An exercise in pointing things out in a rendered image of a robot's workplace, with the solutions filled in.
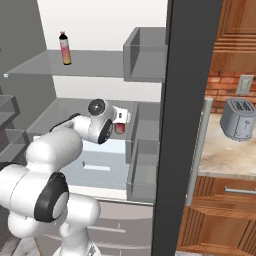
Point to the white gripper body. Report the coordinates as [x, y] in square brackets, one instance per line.
[126, 116]

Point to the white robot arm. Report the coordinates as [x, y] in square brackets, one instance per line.
[50, 150]

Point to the grey fridge door bin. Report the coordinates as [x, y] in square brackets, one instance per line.
[143, 180]
[146, 60]
[148, 123]

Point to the dark grey fridge door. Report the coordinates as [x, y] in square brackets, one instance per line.
[186, 100]

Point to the grey glass fridge shelf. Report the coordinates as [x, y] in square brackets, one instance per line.
[86, 63]
[63, 108]

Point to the grey fridge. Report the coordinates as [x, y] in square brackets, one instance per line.
[100, 23]

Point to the grey fridge door with bins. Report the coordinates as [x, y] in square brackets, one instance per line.
[16, 50]

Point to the pale blue crisper drawer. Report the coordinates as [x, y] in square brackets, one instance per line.
[110, 178]

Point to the pink yellow bottle black cap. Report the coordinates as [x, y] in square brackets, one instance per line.
[65, 50]

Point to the grey freezer drawer front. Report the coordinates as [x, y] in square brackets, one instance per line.
[130, 216]

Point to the grey toaster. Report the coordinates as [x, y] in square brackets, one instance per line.
[238, 120]

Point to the brown wooden drawer front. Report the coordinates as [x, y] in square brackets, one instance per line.
[216, 200]

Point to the brown wooden cupboard door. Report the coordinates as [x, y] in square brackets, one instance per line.
[220, 233]

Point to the grey wall outlet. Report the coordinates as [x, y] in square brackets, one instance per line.
[245, 85]

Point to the brown wooden wall cupboard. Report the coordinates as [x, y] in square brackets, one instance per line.
[236, 33]

